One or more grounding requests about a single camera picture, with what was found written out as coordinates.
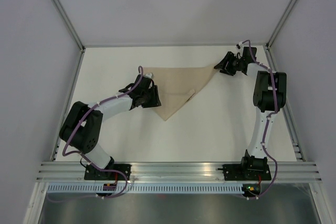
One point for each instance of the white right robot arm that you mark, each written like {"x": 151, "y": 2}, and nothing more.
{"x": 269, "y": 97}

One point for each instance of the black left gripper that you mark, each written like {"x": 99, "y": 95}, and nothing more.
{"x": 155, "y": 102}

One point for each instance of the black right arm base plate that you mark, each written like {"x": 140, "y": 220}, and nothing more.
{"x": 235, "y": 172}

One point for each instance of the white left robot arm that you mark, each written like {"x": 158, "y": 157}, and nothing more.
{"x": 81, "y": 128}

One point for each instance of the aluminium frame post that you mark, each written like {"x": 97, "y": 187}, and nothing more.
{"x": 285, "y": 15}
{"x": 68, "y": 24}

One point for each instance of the right aluminium frame post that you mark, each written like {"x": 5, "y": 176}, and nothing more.
{"x": 285, "y": 15}

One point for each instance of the aluminium mounting rail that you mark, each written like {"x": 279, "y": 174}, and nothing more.
{"x": 184, "y": 172}

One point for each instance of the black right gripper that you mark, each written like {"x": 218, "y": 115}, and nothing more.
{"x": 229, "y": 56}

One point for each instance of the beige cloth napkin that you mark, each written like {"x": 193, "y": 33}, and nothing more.
{"x": 176, "y": 86}

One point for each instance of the white slotted cable duct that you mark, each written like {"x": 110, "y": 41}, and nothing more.
{"x": 147, "y": 188}

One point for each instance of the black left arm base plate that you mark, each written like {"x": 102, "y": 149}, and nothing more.
{"x": 92, "y": 173}

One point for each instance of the left aluminium frame post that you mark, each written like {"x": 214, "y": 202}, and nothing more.
{"x": 68, "y": 24}

